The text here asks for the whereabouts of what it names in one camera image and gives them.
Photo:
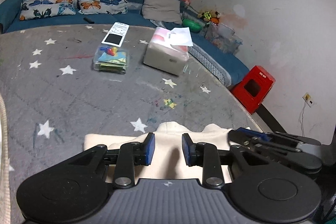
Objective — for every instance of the wall socket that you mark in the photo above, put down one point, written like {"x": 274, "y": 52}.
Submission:
{"x": 308, "y": 99}

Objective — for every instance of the yellow toy figure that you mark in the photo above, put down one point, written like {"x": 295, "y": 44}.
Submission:
{"x": 210, "y": 16}

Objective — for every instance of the small yellow toy piece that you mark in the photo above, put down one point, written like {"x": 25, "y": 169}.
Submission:
{"x": 170, "y": 103}

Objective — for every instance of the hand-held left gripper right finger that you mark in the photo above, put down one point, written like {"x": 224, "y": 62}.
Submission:
{"x": 185, "y": 149}

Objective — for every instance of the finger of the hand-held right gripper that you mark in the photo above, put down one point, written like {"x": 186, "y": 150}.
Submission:
{"x": 237, "y": 138}
{"x": 249, "y": 131}

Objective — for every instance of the plain grey pillow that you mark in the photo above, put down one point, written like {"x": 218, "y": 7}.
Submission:
{"x": 162, "y": 6}

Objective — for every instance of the black remote control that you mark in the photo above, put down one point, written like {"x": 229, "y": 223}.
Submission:
{"x": 88, "y": 19}

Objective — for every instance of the green toy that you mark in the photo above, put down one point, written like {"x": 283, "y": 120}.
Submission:
{"x": 193, "y": 25}

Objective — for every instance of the cream rug edge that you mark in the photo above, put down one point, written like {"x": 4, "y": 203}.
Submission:
{"x": 3, "y": 134}

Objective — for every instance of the red plastic stool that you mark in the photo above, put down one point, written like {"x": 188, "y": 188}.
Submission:
{"x": 253, "y": 88}

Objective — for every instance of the cream knit garment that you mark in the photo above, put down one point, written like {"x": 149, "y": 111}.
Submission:
{"x": 168, "y": 150}

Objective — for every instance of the grey star-print blanket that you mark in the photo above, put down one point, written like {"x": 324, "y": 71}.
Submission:
{"x": 78, "y": 87}

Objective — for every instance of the clear plastic storage bin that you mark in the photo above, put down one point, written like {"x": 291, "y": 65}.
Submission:
{"x": 223, "y": 36}

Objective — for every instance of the blue sofa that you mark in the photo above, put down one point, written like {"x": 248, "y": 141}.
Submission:
{"x": 136, "y": 3}

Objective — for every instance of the clear plastic toy box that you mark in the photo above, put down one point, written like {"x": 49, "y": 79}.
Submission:
{"x": 111, "y": 58}

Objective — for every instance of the white paper sheet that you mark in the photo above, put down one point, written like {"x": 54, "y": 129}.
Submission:
{"x": 181, "y": 35}

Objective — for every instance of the white tablet toy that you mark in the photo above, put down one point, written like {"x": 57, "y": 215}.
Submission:
{"x": 116, "y": 33}

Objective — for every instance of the tissue pack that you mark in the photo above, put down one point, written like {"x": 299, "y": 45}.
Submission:
{"x": 165, "y": 54}

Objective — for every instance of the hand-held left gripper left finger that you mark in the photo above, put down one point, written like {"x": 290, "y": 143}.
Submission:
{"x": 150, "y": 148}

